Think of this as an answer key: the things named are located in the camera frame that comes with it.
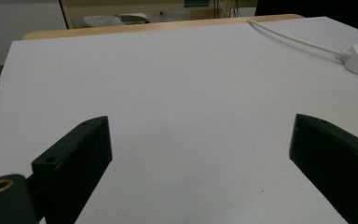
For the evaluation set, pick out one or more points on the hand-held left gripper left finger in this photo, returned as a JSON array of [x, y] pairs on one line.
[[74, 168]]

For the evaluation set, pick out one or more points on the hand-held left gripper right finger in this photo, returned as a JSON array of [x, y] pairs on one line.
[[338, 161]]

